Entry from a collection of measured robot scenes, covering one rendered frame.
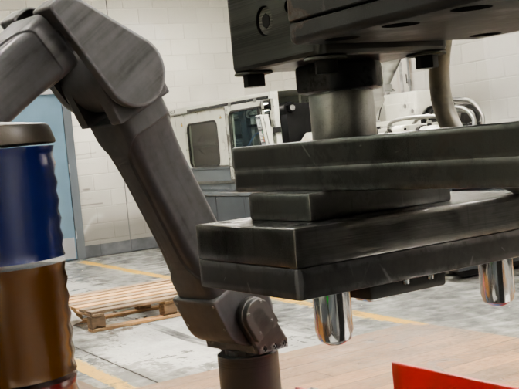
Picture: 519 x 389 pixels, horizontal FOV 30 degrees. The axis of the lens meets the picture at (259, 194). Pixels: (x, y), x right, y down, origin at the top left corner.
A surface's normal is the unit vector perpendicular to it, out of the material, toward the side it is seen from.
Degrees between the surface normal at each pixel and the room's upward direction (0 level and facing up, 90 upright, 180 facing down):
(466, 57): 90
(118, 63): 90
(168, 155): 93
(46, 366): 104
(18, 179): 76
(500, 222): 90
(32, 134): 72
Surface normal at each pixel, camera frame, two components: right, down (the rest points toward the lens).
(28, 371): 0.49, 0.24
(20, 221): 0.55, -0.25
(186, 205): 0.62, 0.00
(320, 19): -0.84, 0.11
